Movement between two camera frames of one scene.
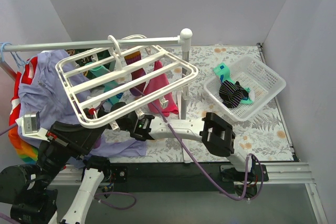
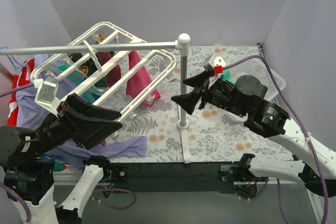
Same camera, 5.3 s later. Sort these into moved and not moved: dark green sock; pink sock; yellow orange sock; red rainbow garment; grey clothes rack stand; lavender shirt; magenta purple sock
Moved: pink sock; magenta purple sock; yellow orange sock; grey clothes rack stand; dark green sock
Not moved: lavender shirt; red rainbow garment
